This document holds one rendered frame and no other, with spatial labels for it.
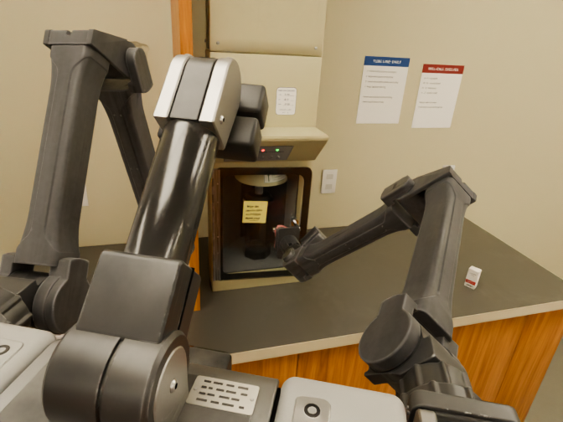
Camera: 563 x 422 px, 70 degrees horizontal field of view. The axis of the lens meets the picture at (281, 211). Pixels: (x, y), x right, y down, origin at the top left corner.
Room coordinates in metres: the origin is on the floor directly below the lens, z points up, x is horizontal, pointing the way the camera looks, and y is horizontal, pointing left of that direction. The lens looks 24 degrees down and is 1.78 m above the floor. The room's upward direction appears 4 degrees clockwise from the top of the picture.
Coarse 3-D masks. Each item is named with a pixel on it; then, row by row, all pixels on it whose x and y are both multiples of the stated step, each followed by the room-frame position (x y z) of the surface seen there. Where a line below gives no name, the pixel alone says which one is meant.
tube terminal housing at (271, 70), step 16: (240, 64) 1.16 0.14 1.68; (256, 64) 1.17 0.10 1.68; (272, 64) 1.19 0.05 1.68; (288, 64) 1.20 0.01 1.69; (304, 64) 1.21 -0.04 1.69; (320, 64) 1.23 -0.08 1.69; (256, 80) 1.17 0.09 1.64; (272, 80) 1.19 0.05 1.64; (288, 80) 1.20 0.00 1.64; (304, 80) 1.22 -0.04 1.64; (272, 96) 1.19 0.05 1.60; (304, 96) 1.22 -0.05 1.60; (272, 112) 1.19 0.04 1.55; (304, 112) 1.22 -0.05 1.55; (208, 192) 1.22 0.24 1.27; (208, 208) 1.22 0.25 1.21; (208, 224) 1.23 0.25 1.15; (224, 288) 1.15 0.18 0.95
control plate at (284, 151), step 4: (260, 148) 1.09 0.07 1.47; (264, 148) 1.09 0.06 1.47; (268, 148) 1.10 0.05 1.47; (272, 148) 1.10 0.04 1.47; (276, 148) 1.11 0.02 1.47; (280, 148) 1.11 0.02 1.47; (284, 148) 1.11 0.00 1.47; (288, 148) 1.12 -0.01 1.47; (260, 152) 1.11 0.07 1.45; (264, 152) 1.11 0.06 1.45; (268, 152) 1.12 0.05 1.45; (272, 152) 1.12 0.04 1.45; (276, 152) 1.12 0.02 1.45; (280, 152) 1.13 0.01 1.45; (284, 152) 1.13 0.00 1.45; (288, 152) 1.14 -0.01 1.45; (260, 156) 1.12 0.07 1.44; (268, 156) 1.13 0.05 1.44; (272, 156) 1.14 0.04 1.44; (276, 156) 1.14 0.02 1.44; (284, 156) 1.15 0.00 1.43; (288, 156) 1.15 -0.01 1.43; (224, 160) 1.11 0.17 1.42; (228, 160) 1.11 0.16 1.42; (232, 160) 1.11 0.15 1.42; (260, 160) 1.14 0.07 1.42; (264, 160) 1.15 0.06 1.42; (268, 160) 1.15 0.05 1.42; (272, 160) 1.16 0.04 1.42
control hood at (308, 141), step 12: (264, 132) 1.11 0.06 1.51; (276, 132) 1.12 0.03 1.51; (288, 132) 1.13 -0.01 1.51; (300, 132) 1.14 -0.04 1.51; (312, 132) 1.15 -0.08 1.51; (264, 144) 1.08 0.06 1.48; (276, 144) 1.09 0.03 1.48; (288, 144) 1.10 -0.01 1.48; (300, 144) 1.11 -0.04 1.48; (312, 144) 1.13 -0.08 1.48; (324, 144) 1.14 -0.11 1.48; (300, 156) 1.17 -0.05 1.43; (312, 156) 1.18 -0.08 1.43
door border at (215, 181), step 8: (216, 176) 1.13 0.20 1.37; (216, 184) 1.13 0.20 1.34; (216, 192) 1.13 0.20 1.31; (216, 200) 1.13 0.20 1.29; (216, 208) 1.13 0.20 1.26; (216, 216) 1.13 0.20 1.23; (216, 224) 1.13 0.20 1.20; (216, 232) 1.13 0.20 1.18; (216, 240) 1.13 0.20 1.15; (216, 248) 1.13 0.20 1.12; (216, 256) 1.13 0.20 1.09; (216, 264) 1.13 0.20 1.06; (216, 272) 1.13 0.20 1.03
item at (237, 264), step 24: (240, 168) 1.14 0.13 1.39; (264, 168) 1.16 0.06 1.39; (288, 168) 1.18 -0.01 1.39; (240, 192) 1.14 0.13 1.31; (264, 192) 1.16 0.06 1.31; (288, 192) 1.18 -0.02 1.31; (240, 216) 1.14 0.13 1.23; (288, 216) 1.18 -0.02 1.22; (240, 240) 1.14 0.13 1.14; (264, 240) 1.16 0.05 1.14; (240, 264) 1.14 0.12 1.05; (264, 264) 1.16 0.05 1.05
